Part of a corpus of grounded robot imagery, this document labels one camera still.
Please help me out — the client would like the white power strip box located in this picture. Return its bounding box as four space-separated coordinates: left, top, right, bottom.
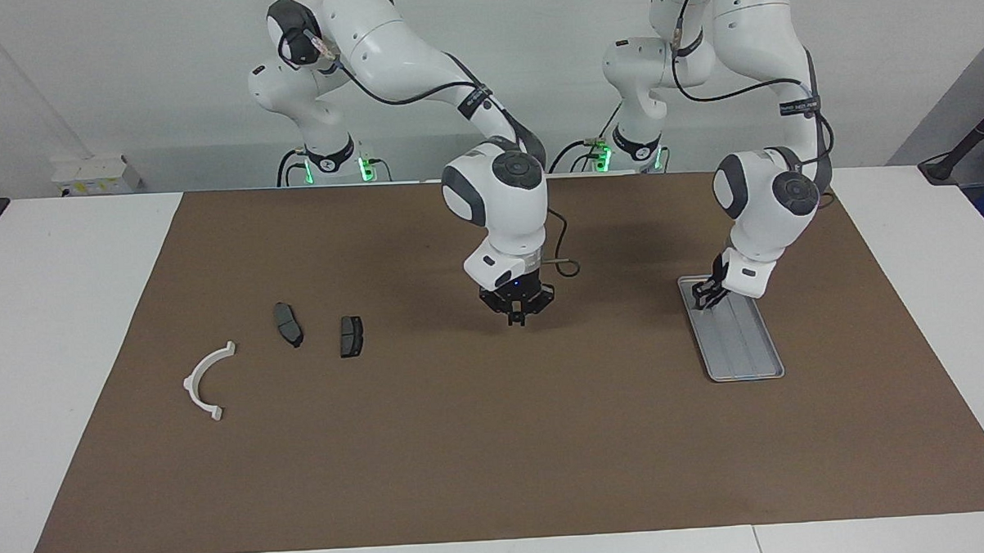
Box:
50 154 145 197

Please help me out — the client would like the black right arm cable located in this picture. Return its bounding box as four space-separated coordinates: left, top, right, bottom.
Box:
279 16 582 288

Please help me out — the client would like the black right forearm strap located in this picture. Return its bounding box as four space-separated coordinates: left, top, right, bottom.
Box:
456 83 496 119

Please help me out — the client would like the long dark brake pad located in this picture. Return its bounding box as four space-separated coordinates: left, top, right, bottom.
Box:
272 301 305 349

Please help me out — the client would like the black left base cable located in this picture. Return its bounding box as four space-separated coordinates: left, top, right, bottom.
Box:
546 104 622 175

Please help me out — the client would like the black right base cable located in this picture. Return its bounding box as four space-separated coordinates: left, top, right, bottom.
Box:
276 147 309 187

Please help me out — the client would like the short dark brake pad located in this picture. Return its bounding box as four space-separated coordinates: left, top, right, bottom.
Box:
338 314 366 360

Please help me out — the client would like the black angled stand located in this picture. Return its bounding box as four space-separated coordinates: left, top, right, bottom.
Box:
915 94 984 186

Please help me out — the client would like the silver metal tray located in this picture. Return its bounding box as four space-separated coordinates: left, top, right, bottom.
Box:
676 272 786 384

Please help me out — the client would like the white semicircular bracket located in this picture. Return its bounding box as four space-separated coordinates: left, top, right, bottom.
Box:
181 340 240 423

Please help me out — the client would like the black base cable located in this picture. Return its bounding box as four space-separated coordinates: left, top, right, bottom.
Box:
276 147 309 187
546 104 622 175

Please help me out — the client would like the brown table mat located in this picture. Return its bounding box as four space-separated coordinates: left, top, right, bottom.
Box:
16 161 984 553

